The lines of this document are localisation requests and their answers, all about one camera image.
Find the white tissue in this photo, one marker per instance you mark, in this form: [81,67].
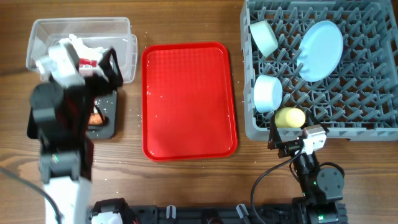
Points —
[83,51]

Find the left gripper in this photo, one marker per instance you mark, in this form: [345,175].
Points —
[112,71]

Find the clear plastic waste bin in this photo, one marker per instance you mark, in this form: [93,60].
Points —
[106,32]

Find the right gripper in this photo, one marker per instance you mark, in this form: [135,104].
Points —
[274,140]

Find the orange sweet potato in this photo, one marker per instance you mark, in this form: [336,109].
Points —
[96,119]

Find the yellow plastic cup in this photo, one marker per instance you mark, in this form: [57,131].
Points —
[290,118]

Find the red snack wrapper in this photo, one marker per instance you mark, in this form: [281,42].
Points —
[86,63]

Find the black waste tray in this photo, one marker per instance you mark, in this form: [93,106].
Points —
[60,115]

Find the green bowl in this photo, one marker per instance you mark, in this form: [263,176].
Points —
[264,37]

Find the red serving tray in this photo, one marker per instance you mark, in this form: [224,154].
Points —
[187,102]

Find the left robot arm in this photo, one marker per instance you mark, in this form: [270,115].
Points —
[65,171]

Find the grey dishwasher rack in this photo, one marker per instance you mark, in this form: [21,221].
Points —
[358,100]

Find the large light blue plate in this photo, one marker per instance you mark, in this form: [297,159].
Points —
[321,51]

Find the small light blue bowl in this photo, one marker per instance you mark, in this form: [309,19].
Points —
[267,93]

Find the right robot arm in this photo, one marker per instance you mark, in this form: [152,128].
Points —
[321,183]

